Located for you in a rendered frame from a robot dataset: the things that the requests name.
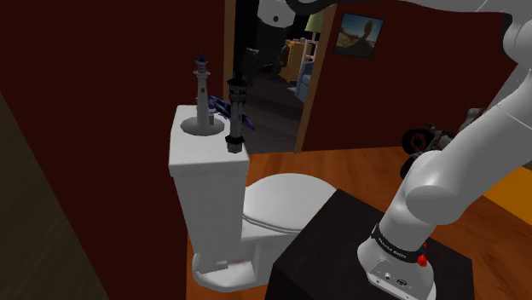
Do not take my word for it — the yellow wooden cabinet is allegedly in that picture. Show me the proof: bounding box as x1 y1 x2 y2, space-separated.
278 38 312 83

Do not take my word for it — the floor lamp with pale shade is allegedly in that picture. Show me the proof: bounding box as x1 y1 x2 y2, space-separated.
304 9 325 43

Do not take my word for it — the blue armchair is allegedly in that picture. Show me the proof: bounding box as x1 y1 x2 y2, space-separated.
294 61 315 103

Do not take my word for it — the dark blue toy plane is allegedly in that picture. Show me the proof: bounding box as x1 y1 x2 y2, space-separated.
206 95 257 130

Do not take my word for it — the dark grey lighthouse figure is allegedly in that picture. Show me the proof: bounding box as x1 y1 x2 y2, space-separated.
224 76 250 154

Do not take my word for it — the white lighthouse figure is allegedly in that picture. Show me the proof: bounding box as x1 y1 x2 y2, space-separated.
180 50 225 136

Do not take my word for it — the white toilet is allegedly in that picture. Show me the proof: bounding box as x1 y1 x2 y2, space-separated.
168 104 338 291

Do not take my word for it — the black motorcycle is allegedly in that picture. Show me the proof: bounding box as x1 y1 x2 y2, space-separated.
399 107 485 180

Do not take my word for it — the dark robot stand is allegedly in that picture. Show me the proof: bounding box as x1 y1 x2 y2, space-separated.
265 188 476 300

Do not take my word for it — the yellow rug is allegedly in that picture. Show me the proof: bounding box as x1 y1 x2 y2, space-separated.
482 164 532 226

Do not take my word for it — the brown wooden door frame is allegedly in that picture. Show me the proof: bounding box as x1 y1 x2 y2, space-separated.
223 0 338 155

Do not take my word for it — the framed wall picture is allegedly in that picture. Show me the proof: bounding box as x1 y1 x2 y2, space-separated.
332 12 385 58

